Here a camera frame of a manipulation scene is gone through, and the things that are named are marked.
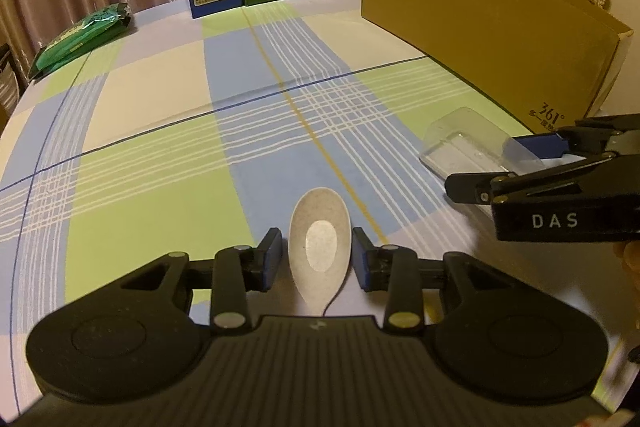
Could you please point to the green plastic packet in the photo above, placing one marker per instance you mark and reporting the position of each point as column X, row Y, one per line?
column 75, row 39

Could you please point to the white speckled spoon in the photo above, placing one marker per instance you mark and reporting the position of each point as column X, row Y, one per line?
column 320, row 247

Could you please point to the brown cardboard box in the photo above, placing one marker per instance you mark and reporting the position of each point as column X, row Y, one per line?
column 475, row 32

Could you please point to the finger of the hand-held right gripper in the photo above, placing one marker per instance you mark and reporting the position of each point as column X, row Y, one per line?
column 530, row 146
column 470, row 187

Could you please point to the dark wooden chair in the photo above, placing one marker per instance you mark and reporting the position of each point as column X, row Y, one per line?
column 7, row 77

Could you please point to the person's right hand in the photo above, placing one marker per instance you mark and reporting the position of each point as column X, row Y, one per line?
column 630, row 259

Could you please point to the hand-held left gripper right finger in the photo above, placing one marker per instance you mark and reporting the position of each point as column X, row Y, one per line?
column 361, row 257

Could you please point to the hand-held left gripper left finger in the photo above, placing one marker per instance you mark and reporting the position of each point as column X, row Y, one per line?
column 272, row 257

